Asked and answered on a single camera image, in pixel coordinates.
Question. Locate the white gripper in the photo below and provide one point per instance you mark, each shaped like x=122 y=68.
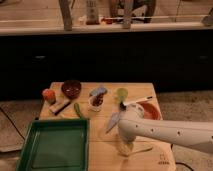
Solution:
x=125 y=149

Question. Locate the silver metal fork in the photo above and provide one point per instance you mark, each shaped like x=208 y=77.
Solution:
x=140 y=151

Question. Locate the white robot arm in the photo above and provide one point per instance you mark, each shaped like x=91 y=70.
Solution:
x=194 y=135

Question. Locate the green plastic tray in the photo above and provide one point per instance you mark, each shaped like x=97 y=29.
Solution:
x=55 y=145

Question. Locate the grey blade knife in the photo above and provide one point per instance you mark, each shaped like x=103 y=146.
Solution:
x=113 y=121

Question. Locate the orange plastic bowl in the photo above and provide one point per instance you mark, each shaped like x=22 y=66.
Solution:
x=150 y=111

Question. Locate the blue grey cloth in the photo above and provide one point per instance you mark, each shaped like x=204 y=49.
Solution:
x=97 y=91

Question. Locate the green pepper toy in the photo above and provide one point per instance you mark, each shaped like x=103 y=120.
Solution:
x=78 y=111

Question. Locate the beige black block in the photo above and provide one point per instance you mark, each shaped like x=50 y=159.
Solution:
x=59 y=106

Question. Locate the dark red bowl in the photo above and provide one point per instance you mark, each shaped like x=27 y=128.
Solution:
x=71 y=88

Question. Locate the bottle on counter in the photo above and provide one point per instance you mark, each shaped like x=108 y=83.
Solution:
x=92 y=12

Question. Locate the white handled brush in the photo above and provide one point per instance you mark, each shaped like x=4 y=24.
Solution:
x=124 y=104

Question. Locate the wooden post right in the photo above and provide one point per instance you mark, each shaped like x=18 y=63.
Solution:
x=128 y=6

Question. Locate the wooden post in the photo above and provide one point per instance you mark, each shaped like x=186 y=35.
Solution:
x=66 y=15
x=128 y=6

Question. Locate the wooden post left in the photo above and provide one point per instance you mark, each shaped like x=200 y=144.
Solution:
x=66 y=15

